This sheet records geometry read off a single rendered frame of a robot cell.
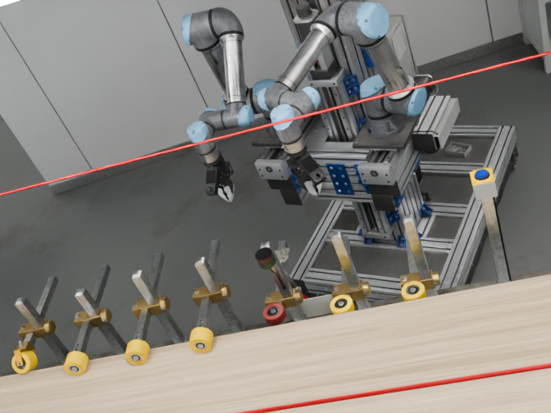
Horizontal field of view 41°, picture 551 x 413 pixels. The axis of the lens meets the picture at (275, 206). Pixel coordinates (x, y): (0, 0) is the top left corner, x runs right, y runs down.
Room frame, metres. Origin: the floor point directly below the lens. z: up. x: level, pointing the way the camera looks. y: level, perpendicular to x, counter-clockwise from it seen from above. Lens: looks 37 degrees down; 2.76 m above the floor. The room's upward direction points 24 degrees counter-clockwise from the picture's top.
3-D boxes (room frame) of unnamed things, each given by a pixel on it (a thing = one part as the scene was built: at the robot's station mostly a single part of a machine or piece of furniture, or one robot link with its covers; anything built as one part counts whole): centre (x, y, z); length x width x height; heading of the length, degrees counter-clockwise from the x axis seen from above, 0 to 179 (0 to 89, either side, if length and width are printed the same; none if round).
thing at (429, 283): (1.84, -0.37, 0.80); 0.14 x 0.06 x 0.05; 72
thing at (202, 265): (2.06, 0.33, 0.89); 0.04 x 0.04 x 0.48; 72
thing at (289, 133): (2.01, -0.14, 1.53); 0.09 x 0.08 x 0.11; 125
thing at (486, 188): (1.75, -0.63, 1.18); 0.07 x 0.07 x 0.08; 72
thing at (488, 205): (1.75, -0.64, 0.92); 0.05 x 0.05 x 0.45; 72
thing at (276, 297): (1.99, 0.11, 0.84); 0.14 x 0.06 x 0.05; 72
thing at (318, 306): (2.00, 0.05, 0.75); 0.26 x 0.01 x 0.10; 72
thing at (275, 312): (1.90, 0.16, 0.85); 0.08 x 0.08 x 0.11
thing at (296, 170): (2.02, -0.14, 1.37); 0.09 x 0.08 x 0.12; 14
